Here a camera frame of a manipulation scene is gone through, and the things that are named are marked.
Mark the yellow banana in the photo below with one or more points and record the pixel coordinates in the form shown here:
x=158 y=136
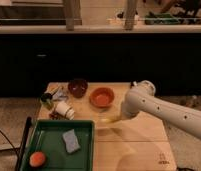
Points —
x=111 y=119

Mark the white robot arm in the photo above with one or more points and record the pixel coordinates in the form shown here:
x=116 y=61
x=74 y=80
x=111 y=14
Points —
x=141 y=97

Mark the red orange bowl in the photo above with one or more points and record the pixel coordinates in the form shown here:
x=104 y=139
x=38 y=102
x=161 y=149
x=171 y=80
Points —
x=102 y=97

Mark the dark maroon bowl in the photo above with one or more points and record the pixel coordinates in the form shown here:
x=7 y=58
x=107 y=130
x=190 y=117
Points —
x=78 y=87

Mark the crumpled grey wrapper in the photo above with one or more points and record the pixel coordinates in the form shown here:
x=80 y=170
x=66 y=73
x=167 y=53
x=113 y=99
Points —
x=60 y=95

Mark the white paper cup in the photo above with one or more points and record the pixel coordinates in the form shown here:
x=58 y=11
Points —
x=65 y=110

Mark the small dark brown item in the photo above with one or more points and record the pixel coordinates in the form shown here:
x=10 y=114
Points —
x=55 y=116

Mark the blue grey sponge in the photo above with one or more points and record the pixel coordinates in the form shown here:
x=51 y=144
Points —
x=71 y=141

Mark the green plastic tray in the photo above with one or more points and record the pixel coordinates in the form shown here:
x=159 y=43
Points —
x=47 y=137

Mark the black bar beside tray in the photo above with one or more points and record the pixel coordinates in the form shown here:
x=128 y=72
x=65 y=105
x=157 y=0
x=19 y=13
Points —
x=28 y=124

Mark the green mat in background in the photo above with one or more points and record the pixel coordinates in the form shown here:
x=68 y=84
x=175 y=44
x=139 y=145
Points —
x=161 y=19

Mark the orange fruit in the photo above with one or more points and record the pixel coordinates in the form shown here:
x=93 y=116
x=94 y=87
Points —
x=37 y=159

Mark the right wooden post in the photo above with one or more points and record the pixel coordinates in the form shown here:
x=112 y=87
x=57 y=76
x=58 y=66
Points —
x=129 y=14

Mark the wooden post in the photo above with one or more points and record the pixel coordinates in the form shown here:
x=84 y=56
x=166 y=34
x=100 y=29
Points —
x=72 y=12
x=129 y=14

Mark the left wooden post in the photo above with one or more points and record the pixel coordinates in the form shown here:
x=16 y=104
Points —
x=72 y=12

